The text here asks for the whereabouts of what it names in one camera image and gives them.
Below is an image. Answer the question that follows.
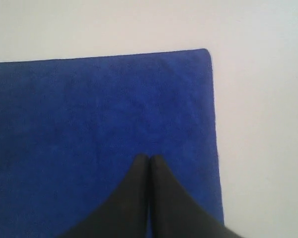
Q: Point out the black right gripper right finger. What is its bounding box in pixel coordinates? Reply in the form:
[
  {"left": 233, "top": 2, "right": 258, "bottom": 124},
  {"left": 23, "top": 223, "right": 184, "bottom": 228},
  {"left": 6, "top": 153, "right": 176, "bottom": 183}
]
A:
[{"left": 150, "top": 155, "right": 240, "bottom": 238}]

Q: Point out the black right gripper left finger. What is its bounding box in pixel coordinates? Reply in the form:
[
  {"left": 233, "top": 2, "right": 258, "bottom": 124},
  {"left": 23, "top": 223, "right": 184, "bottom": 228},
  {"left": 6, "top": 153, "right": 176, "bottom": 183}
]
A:
[{"left": 59, "top": 154, "right": 149, "bottom": 238}]

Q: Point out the blue towel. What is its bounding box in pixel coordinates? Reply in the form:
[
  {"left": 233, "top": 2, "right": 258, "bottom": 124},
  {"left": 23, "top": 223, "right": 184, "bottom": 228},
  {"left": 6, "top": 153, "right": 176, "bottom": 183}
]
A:
[{"left": 0, "top": 49, "right": 224, "bottom": 238}]

